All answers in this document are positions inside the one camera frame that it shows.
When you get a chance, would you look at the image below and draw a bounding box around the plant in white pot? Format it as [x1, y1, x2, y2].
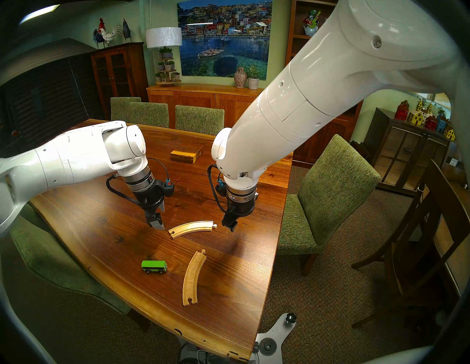
[246, 65, 261, 90]

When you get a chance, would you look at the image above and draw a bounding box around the black corrugated cable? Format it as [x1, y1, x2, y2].
[106, 174, 145, 207]
[207, 164, 229, 214]

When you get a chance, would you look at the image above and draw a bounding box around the dark wooden glass-door cabinet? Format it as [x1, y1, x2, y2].
[91, 42, 149, 121]

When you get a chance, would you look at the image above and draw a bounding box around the green toy bus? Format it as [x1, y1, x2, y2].
[141, 260, 168, 274]

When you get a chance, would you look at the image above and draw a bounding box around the wooden sideboard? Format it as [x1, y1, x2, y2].
[146, 83, 265, 137]

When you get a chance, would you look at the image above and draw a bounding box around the dark slatted window blind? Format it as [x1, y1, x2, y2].
[0, 39, 105, 158]

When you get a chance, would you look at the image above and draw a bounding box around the curved wooden track piece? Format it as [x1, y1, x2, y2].
[168, 220, 218, 240]
[182, 249, 207, 306]

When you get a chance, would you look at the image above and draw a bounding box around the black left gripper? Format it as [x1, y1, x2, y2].
[137, 181, 166, 231]

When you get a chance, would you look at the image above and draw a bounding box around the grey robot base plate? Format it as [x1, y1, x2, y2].
[253, 314, 296, 364]

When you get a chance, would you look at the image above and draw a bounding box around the dark wooden bookshelf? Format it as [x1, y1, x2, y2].
[285, 0, 365, 169]

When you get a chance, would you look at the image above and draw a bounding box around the green upholstered chair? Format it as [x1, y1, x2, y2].
[110, 97, 142, 123]
[129, 102, 170, 129]
[277, 134, 381, 276]
[175, 105, 225, 137]
[10, 204, 132, 316]

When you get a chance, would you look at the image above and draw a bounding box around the dark table leg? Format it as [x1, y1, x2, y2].
[125, 307, 152, 332]

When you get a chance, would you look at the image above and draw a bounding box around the dark wooden chair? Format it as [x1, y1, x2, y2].
[351, 160, 470, 329]

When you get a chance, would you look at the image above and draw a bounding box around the harbour town painting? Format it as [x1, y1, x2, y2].
[177, 0, 273, 80]

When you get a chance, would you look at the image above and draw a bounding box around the white rooster figurine red comb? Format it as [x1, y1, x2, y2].
[98, 18, 123, 47]

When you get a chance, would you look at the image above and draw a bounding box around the tiered wooden plant stand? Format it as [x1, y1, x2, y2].
[155, 46, 181, 87]

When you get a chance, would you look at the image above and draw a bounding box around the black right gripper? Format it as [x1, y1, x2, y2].
[221, 192, 259, 233]

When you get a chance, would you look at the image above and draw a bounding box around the white drum lampshade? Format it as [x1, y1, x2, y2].
[145, 27, 183, 49]

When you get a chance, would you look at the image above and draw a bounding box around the thin cable with blue connector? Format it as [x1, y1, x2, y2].
[146, 157, 175, 197]

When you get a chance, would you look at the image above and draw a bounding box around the wooden box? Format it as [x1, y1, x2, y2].
[170, 143, 205, 164]

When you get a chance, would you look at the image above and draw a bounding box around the black round disc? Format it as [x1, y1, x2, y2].
[258, 337, 277, 356]

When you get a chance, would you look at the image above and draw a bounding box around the ceiling light panel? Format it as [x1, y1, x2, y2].
[18, 4, 61, 26]

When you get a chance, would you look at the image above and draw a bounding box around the tan wooden desk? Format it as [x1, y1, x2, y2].
[433, 161, 470, 298]

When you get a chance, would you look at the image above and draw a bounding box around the dark glass-front cabinet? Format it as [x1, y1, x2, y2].
[362, 108, 451, 197]

